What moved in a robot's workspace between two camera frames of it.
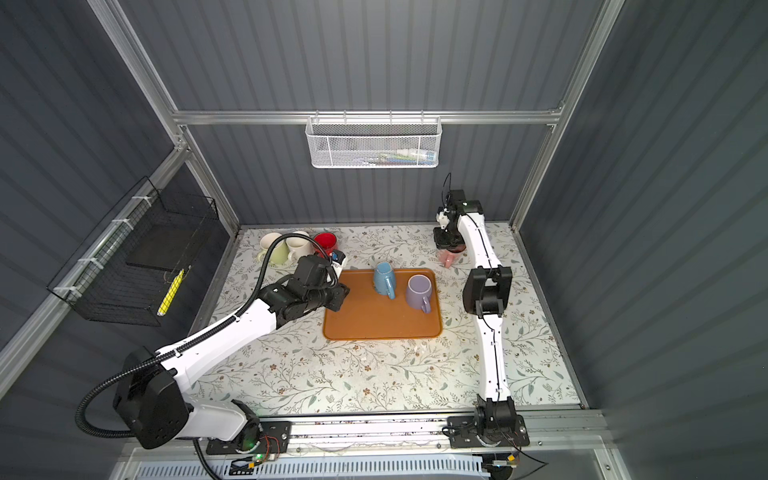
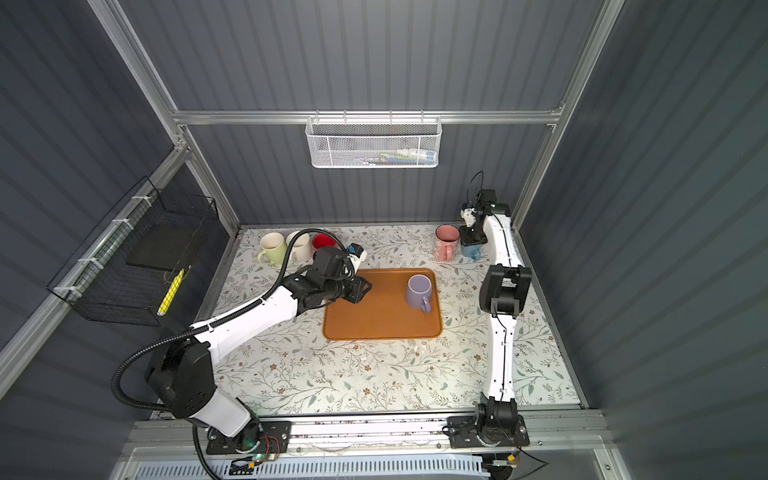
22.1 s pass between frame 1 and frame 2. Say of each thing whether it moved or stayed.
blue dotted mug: moved
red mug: stayed
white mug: stayed
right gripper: moved
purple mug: stayed
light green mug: stayed
